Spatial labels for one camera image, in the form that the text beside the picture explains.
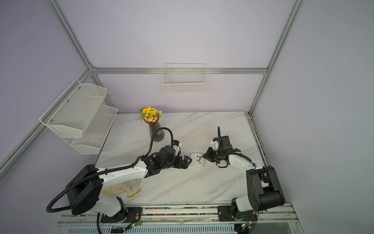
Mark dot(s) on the dark glass vase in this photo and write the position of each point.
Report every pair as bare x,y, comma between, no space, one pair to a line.
154,126

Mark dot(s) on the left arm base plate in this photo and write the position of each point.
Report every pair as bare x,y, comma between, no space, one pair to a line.
131,214

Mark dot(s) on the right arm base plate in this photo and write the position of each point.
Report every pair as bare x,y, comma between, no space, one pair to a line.
228,213

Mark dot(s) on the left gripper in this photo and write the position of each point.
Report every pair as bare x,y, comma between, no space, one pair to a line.
185,165

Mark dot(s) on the white mesh shelf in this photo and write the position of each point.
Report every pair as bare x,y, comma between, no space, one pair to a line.
96,133
70,115

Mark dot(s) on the white wire wall basket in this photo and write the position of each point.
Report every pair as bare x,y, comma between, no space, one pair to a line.
184,78

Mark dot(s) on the white yellow cloth glove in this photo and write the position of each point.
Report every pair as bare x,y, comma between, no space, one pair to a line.
131,188

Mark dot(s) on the upper white mesh shelf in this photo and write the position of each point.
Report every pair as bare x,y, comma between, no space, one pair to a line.
70,115

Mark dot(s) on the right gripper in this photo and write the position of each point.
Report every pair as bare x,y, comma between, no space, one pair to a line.
209,155

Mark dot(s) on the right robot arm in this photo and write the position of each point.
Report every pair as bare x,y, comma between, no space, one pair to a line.
262,184

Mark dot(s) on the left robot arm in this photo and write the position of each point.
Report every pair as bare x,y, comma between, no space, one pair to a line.
89,195

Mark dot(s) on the yellow flower bouquet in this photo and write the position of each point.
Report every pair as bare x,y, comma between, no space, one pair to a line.
150,114

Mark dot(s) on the lower white mesh shelf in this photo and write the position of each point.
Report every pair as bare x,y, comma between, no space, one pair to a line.
96,133

